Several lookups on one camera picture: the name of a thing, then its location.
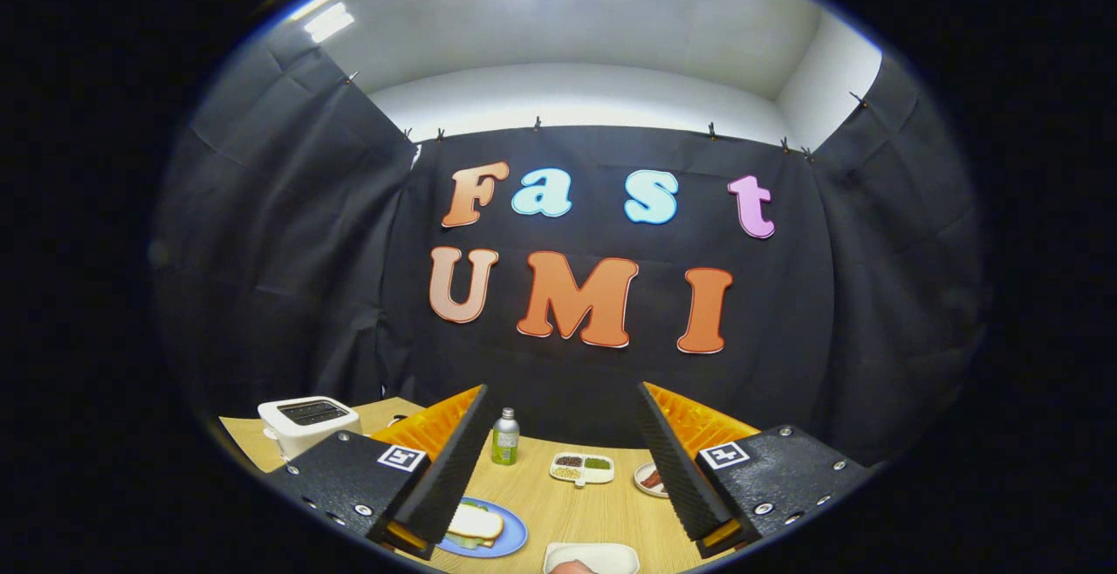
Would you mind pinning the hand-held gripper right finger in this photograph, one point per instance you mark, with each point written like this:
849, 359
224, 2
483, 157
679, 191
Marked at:
676, 469

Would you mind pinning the blue round plate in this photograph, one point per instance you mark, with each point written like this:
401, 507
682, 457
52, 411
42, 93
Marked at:
515, 535

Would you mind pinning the green lettuce leaf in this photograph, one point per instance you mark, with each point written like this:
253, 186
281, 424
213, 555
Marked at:
467, 543

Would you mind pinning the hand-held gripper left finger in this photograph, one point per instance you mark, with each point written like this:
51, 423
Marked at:
449, 478

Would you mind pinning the white rectangular dish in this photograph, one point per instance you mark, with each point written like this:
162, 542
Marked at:
602, 556

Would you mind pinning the silver bottle with green label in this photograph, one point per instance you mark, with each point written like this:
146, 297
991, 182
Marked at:
504, 439

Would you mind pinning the black backdrop cloth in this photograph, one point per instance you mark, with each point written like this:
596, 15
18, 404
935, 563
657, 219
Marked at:
829, 295

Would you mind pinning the white divided dish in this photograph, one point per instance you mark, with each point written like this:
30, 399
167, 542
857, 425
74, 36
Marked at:
600, 474

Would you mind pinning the toasted bread slice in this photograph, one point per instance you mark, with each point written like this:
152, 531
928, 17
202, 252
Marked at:
480, 522

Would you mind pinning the small ceiling light panel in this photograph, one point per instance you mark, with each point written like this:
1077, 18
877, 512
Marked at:
329, 23

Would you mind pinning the white oval plate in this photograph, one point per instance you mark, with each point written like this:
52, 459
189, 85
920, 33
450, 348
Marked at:
639, 478

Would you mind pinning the brown meat piece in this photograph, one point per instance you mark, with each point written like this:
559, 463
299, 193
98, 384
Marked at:
652, 479

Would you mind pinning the white toaster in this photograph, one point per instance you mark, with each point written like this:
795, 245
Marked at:
297, 439

